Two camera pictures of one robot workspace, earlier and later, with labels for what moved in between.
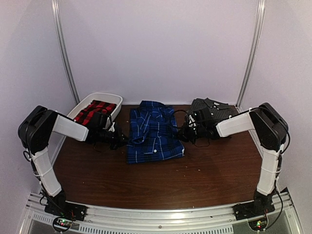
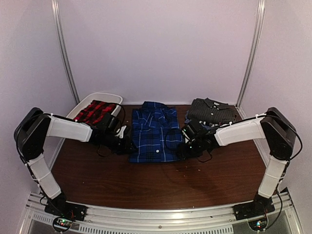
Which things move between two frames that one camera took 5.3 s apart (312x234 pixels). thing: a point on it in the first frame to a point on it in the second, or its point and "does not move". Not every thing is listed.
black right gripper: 183,133 to 185,154
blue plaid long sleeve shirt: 154,133 does not move
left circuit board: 62,224 does not move
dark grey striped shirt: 219,111 does not move
